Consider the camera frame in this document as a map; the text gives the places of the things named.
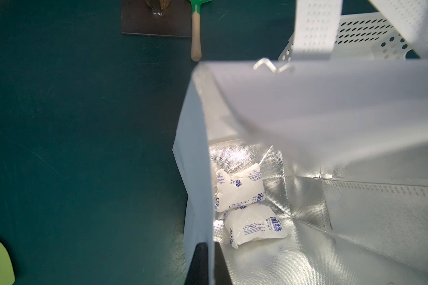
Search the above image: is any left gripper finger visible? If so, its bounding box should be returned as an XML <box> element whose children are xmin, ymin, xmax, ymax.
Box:
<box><xmin>184</xmin><ymin>242</ymin><xmax>233</xmax><ymax>285</ymax></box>

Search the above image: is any white ice pack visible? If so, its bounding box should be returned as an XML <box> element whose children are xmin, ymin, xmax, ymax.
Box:
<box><xmin>214</xmin><ymin>163</ymin><xmax>265</xmax><ymax>213</ymax></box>
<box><xmin>222</xmin><ymin>203</ymin><xmax>288</xmax><ymax>249</ymax></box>

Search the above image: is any white insulated delivery bag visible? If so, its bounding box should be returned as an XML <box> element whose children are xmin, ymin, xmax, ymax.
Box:
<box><xmin>172</xmin><ymin>0</ymin><xmax>428</xmax><ymax>285</ymax></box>

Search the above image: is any white perforated plastic basket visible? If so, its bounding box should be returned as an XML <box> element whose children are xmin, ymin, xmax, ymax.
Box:
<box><xmin>278</xmin><ymin>10</ymin><xmax>413</xmax><ymax>62</ymax></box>

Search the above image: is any pink cherry blossom tree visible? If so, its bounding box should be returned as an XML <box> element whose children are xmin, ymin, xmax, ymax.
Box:
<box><xmin>121</xmin><ymin>0</ymin><xmax>191</xmax><ymax>38</ymax></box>

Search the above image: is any green toy rake wooden handle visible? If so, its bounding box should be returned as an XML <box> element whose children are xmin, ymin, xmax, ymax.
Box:
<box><xmin>190</xmin><ymin>0</ymin><xmax>211</xmax><ymax>62</ymax></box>

